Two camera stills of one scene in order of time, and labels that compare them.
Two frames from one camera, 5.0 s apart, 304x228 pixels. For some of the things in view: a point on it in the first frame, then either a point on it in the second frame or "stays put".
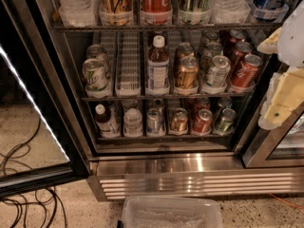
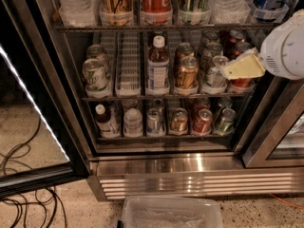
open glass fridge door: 44,139 stays put
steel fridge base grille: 187,174 stays put
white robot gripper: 292,38 -> 275,52
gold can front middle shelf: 188,73 stays put
